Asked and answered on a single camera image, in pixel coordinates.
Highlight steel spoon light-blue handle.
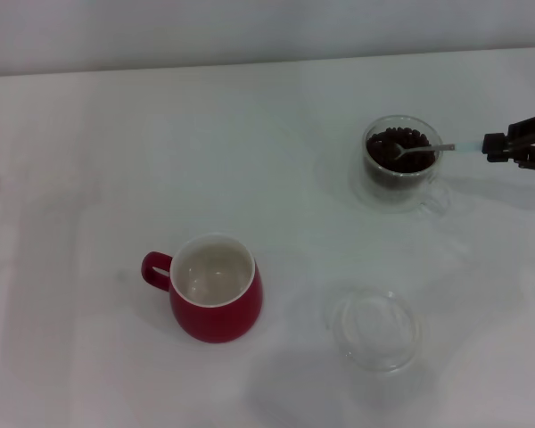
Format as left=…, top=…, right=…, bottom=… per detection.
left=380, top=138, right=487, bottom=162

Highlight red ceramic mug white inside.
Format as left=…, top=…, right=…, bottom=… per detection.
left=141, top=232, right=265, bottom=344

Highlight dark roasted coffee beans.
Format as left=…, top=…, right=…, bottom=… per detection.
left=366, top=127, right=437, bottom=197

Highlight clear round glass dish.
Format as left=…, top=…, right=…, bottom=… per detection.
left=325, top=287, right=432, bottom=374

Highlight clear double-wall glass cup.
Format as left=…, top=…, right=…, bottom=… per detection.
left=350, top=114, right=454, bottom=216

